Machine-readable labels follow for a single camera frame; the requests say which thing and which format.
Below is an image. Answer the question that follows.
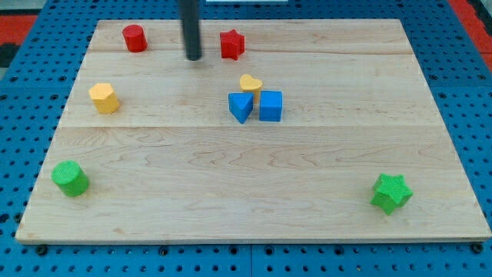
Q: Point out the yellow hexagon block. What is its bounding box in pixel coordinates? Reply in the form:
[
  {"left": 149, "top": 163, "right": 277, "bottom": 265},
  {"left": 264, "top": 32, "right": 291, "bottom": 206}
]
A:
[{"left": 88, "top": 83, "right": 120, "bottom": 114}]

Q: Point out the light wooden board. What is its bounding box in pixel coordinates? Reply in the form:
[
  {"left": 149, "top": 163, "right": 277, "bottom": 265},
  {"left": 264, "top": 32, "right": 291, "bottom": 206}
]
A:
[{"left": 15, "top": 19, "right": 491, "bottom": 245}]

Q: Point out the red star block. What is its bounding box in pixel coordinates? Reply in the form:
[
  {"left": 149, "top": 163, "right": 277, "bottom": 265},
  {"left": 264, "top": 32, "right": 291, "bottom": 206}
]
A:
[{"left": 220, "top": 29, "right": 245, "bottom": 60}]

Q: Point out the red cylinder block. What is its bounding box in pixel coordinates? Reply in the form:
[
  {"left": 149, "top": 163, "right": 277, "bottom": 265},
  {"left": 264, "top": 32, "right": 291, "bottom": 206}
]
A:
[{"left": 122, "top": 25, "right": 148, "bottom": 52}]

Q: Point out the blue cube block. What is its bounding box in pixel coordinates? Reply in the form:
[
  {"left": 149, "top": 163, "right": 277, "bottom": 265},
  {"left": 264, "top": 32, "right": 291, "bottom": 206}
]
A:
[{"left": 259, "top": 91, "right": 283, "bottom": 122}]

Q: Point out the yellow heart block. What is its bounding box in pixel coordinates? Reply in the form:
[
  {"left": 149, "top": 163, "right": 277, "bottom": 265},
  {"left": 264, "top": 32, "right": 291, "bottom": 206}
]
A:
[{"left": 239, "top": 74, "right": 263, "bottom": 103}]

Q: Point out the green cylinder block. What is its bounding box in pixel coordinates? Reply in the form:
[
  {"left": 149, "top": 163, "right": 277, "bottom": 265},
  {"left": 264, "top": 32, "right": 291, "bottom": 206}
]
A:
[{"left": 51, "top": 160, "right": 89, "bottom": 197}]

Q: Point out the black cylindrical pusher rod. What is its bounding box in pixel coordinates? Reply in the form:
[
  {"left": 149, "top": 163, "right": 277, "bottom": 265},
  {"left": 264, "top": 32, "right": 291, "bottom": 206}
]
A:
[{"left": 178, "top": 0, "right": 202, "bottom": 61}]

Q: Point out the green star block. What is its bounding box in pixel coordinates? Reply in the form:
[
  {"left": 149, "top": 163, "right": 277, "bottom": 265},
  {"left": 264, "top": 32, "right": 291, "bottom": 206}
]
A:
[{"left": 370, "top": 173, "right": 414, "bottom": 215}]

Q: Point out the blue triangle block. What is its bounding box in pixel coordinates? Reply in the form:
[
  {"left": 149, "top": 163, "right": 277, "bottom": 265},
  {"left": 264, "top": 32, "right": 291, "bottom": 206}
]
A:
[{"left": 228, "top": 92, "right": 254, "bottom": 124}]

